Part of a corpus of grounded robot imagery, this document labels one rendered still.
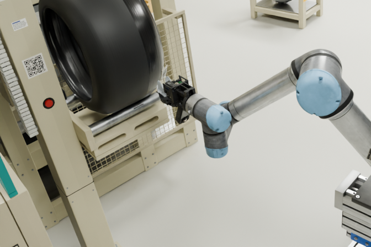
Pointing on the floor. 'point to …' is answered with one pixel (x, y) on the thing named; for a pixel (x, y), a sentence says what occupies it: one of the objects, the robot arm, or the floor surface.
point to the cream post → (53, 120)
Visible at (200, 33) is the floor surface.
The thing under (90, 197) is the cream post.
